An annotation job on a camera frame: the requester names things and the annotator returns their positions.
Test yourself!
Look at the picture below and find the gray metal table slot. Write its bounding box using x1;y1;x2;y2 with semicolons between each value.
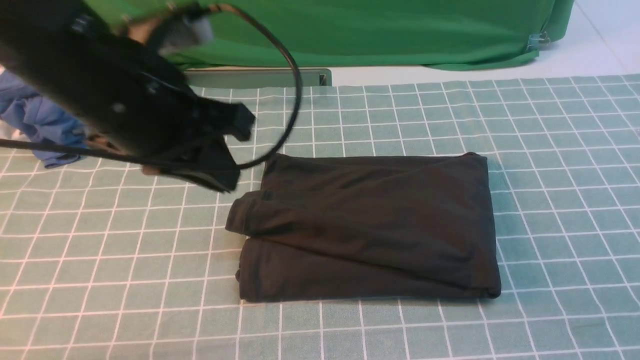
185;68;333;89

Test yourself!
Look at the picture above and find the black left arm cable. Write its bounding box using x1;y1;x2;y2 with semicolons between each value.
0;4;303;172

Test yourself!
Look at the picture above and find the dark gray long-sleeved shirt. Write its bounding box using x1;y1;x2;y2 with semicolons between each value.
225;152;502;302

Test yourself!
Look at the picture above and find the green backdrop cloth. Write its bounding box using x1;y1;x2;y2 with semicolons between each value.
86;0;574;71

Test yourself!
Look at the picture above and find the metal binder clip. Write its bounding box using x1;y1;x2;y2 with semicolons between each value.
526;31;551;52

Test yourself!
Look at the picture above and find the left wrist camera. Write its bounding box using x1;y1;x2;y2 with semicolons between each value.
127;7;216;56

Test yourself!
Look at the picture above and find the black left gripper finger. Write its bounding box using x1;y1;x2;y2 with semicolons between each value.
142;135;241;193

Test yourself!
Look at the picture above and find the green grid tablecloth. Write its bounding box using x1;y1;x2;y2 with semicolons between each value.
0;74;640;360

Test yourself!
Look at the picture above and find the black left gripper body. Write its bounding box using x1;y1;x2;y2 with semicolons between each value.
51;35;256;158

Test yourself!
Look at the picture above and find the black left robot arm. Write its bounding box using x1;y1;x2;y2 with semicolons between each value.
1;0;256;193

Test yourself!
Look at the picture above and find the blue crumpled shirt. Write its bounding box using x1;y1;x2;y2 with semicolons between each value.
0;67;86;148

